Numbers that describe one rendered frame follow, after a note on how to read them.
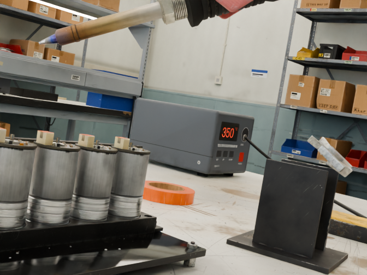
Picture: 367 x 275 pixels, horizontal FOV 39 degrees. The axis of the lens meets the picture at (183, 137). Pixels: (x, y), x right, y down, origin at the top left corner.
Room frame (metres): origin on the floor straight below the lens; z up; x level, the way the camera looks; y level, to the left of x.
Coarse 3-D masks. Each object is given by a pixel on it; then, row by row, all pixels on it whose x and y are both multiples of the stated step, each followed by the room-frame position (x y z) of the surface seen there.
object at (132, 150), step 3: (114, 147) 0.31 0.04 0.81; (129, 147) 0.31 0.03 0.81; (132, 147) 0.31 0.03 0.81; (135, 147) 0.33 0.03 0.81; (120, 150) 0.31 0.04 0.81; (123, 150) 0.31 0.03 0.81; (126, 150) 0.31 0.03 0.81; (129, 150) 0.31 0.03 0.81; (132, 150) 0.31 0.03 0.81; (135, 150) 0.32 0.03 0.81; (138, 150) 0.32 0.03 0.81; (144, 150) 0.33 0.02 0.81; (138, 153) 0.31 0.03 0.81; (141, 153) 0.31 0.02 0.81; (144, 153) 0.31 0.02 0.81; (147, 153) 0.32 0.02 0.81
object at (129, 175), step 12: (120, 156) 0.31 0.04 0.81; (132, 156) 0.31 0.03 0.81; (144, 156) 0.31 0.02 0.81; (120, 168) 0.31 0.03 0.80; (132, 168) 0.31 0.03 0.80; (144, 168) 0.32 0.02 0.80; (120, 180) 0.31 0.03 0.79; (132, 180) 0.31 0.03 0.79; (144, 180) 0.32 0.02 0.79; (120, 192) 0.31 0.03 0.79; (132, 192) 0.31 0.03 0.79; (120, 204) 0.31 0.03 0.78; (132, 204) 0.31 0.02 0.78; (120, 216) 0.31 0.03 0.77; (132, 216) 0.31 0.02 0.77
